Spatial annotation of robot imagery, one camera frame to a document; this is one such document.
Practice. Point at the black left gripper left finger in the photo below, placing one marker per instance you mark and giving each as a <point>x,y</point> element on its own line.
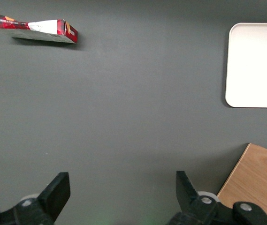
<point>53,197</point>

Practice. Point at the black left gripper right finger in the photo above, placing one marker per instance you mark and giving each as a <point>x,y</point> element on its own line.
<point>187,197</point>

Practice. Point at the red cookie box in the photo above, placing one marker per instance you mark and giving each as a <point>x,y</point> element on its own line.
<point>63,30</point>

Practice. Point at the white rectangular tray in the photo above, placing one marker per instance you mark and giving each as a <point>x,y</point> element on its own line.
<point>255,65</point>

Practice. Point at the wooden drawer cabinet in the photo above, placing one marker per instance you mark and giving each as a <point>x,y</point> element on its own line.
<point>257,178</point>

